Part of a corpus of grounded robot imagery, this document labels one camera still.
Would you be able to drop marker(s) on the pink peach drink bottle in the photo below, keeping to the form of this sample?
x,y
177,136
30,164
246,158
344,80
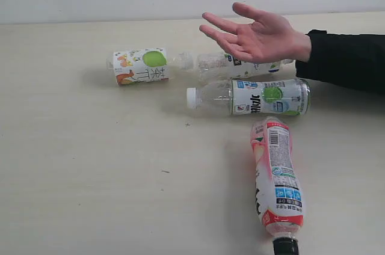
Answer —
x,y
279,197

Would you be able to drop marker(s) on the person's open bare hand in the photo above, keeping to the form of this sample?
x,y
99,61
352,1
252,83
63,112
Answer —
x,y
269,38

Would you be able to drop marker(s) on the black sleeved forearm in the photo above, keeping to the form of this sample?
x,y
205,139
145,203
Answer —
x,y
351,61

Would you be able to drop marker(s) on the clear jasmine tea bottle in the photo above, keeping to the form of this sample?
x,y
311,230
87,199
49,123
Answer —
x,y
222,66

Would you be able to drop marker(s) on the square tea bottle colourful label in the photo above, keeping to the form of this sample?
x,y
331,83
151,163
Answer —
x,y
146,65

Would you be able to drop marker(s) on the lime sports drink bottle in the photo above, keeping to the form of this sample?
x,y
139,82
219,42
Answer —
x,y
238,97

